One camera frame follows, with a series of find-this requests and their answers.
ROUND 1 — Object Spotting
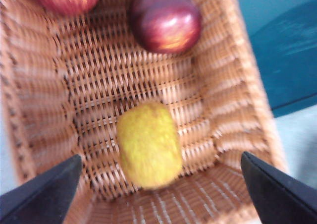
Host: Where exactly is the brown wicker basket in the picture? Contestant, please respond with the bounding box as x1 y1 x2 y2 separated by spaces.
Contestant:
0 0 290 224

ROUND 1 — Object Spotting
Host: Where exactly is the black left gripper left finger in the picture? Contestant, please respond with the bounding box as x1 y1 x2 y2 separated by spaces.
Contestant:
0 154 83 224

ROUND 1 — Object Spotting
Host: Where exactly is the dark green rectangular tray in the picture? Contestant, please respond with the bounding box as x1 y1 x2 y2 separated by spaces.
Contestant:
232 0 317 111

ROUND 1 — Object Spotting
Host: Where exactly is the dark red apple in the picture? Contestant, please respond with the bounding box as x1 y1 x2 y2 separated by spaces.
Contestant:
130 0 203 54

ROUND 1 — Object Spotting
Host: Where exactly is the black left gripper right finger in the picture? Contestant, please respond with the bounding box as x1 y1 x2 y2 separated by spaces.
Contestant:
240 151 317 224

